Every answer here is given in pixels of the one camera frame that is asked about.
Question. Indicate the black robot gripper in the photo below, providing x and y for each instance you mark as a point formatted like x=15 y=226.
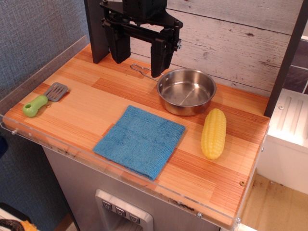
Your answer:
x=146 y=20

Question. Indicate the yellow plastic corn cob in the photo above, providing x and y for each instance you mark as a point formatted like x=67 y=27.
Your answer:
x=214 y=134

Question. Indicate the small steel saucepan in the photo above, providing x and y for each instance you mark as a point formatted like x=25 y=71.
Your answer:
x=183 y=92

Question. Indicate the blue folded cloth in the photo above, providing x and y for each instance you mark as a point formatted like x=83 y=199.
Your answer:
x=140 y=141

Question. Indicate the clear acrylic edge guard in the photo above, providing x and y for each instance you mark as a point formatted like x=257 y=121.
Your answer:
x=195 y=184

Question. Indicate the grey toy fridge cabinet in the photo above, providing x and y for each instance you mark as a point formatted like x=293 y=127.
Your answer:
x=79 y=183

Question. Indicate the silver dispenser panel with buttons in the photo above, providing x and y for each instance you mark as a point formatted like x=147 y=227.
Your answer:
x=119 y=215

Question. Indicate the white toy sink unit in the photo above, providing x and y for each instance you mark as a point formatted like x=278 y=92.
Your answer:
x=284 y=155

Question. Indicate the orange object bottom left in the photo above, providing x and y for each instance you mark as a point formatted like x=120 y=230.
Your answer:
x=14 y=225

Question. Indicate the green handled grey spatula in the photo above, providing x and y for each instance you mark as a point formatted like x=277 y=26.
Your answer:
x=54 y=94

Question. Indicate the dark right shelf post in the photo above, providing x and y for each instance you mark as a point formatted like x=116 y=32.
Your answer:
x=288 y=58

